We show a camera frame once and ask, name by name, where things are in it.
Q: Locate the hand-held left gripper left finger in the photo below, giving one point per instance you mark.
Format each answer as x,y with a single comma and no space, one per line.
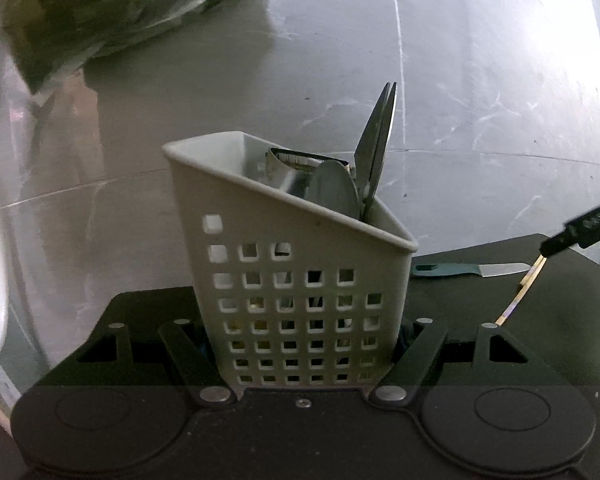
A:
180,347

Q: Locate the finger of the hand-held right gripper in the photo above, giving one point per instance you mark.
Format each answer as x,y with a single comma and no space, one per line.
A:
587,227

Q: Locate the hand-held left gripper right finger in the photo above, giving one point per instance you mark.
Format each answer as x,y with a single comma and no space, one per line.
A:
416,355

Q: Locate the wooden chopstick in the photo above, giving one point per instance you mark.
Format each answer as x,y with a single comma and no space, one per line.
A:
522,287

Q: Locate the white perforated plastic basket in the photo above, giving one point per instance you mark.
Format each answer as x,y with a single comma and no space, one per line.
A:
290,280

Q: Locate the large silver spoon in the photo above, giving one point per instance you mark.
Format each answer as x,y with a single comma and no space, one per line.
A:
332,190

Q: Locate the metal scissors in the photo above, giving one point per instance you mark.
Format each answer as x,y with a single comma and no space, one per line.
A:
375,150

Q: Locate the serrated metal utensil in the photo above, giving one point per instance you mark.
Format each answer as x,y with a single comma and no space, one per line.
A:
292,162

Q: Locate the clear bag of leafy greens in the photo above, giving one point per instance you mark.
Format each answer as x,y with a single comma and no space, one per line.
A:
105,15

